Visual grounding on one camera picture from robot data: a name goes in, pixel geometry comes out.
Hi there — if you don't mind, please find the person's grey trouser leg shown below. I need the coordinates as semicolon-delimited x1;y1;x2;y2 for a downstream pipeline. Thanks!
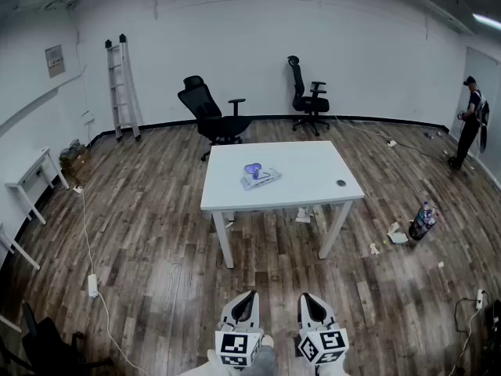
234;334;277;376

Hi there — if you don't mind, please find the long white floor cable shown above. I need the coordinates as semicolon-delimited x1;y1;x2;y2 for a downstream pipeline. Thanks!
76;188;152;376

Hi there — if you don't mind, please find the black armless swivel chair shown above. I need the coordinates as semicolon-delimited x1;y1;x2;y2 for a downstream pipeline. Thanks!
0;302;114;376

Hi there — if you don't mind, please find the black reclined office chair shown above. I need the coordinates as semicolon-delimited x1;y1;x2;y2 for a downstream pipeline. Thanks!
178;75;254;162

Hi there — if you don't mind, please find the white narrow side table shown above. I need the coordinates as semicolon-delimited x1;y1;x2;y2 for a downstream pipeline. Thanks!
0;221;41;272

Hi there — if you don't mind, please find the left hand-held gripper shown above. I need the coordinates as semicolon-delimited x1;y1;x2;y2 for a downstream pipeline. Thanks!
214;291;264;367

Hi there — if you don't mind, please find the cardboard box with clutter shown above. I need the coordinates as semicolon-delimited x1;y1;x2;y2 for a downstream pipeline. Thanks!
59;141;89;172

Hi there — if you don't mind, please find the thin white wall-side cable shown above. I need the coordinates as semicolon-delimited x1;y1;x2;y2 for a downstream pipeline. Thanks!
334;115;392;145

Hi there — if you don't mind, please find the person's left forearm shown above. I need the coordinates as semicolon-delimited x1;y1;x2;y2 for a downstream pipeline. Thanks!
206;349;236;376

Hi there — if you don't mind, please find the white power strip black cable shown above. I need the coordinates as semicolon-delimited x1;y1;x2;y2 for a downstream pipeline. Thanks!
453;289;487;334

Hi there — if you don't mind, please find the grey wall notice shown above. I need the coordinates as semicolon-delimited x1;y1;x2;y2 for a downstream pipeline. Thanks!
45;44;66;79

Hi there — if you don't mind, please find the black bag of bottles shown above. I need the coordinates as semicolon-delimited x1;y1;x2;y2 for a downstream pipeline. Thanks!
408;200;438;241

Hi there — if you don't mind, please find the black slim headrest office chair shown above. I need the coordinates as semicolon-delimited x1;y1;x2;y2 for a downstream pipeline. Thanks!
287;55;331;137

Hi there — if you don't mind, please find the crumpled white paper scrap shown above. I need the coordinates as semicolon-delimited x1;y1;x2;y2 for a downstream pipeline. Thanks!
387;222;409;244

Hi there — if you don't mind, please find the aluminium ladder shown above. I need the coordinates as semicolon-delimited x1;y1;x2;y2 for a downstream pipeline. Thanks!
104;33;142;143

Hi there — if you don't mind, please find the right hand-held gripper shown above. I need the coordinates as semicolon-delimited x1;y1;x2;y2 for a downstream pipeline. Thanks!
297;292;350;366

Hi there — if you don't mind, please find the clear plastic packet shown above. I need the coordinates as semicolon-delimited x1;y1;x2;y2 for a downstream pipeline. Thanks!
239;162;283;191

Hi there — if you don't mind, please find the ceiling strip light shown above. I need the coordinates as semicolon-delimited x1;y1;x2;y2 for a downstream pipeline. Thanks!
472;13;501;29

